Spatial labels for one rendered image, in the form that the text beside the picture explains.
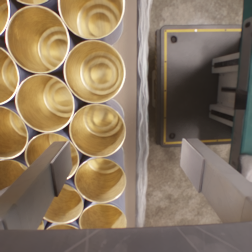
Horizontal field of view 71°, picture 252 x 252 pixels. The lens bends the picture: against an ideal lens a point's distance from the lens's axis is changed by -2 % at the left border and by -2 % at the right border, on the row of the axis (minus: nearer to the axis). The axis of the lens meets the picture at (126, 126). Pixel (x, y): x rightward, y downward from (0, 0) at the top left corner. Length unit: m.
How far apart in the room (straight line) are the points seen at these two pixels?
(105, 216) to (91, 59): 0.26
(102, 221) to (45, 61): 0.27
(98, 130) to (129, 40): 0.15
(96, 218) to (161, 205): 1.46
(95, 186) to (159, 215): 1.56
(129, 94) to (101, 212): 0.21
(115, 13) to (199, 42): 0.90
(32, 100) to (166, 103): 0.90
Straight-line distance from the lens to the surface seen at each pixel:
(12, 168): 0.35
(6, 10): 0.34
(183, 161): 0.16
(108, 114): 0.29
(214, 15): 1.59
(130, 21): 0.30
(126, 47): 0.29
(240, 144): 0.59
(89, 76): 0.29
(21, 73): 0.25
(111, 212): 0.36
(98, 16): 0.30
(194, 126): 1.17
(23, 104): 0.26
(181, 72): 1.11
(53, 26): 0.31
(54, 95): 0.31
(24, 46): 0.28
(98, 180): 0.31
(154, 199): 1.73
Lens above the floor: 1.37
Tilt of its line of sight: 76 degrees down
